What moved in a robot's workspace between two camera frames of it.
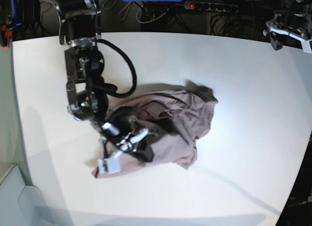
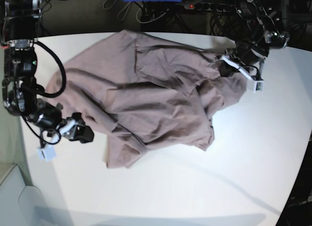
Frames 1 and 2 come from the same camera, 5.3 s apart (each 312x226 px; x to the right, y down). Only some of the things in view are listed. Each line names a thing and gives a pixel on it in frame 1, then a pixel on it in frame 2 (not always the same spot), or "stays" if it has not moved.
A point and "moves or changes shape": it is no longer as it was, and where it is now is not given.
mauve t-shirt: [185, 110] moves or changes shape
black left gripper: [120, 131] → [48, 114]
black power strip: [211, 6] stays
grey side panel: [20, 205] stays
